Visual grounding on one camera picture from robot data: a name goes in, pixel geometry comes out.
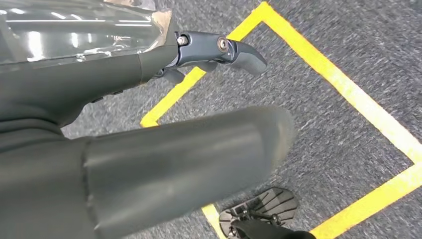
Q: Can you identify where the yellow floor tape square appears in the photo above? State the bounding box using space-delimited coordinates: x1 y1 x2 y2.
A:
140 1 422 239

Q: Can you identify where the black robot foot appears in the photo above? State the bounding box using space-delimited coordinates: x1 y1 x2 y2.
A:
218 187 317 239

